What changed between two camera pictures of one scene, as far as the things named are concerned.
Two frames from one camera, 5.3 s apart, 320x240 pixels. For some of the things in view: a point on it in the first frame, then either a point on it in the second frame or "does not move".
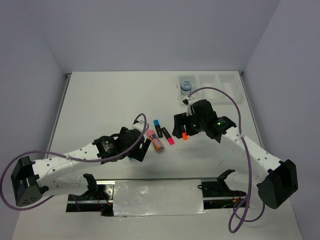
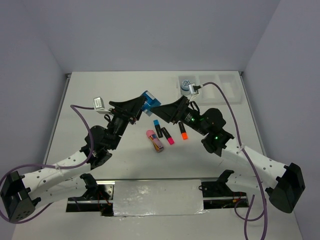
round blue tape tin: x=186 y=87 does not move
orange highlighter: x=184 y=136 does not move
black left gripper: x=138 y=154 -> x=129 y=109
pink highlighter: x=169 y=139 does not move
